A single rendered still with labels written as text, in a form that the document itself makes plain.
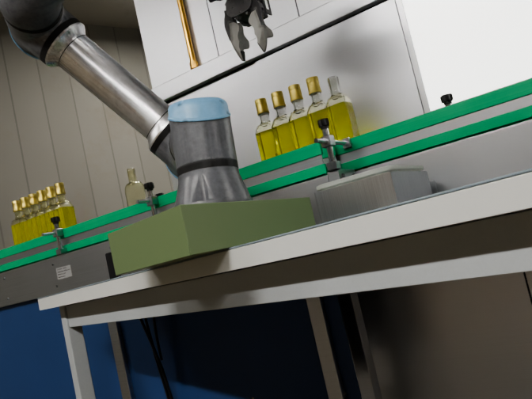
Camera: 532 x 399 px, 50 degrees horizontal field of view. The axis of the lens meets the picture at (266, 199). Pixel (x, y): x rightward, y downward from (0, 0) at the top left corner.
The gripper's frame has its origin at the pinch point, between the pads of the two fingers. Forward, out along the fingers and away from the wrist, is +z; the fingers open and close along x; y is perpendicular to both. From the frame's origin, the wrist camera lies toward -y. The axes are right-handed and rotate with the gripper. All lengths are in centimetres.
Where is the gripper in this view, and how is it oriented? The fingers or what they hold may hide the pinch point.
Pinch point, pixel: (251, 50)
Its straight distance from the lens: 132.1
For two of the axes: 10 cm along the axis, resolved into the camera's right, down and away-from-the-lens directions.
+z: 2.2, 9.7, -0.9
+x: -8.1, 2.4, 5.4
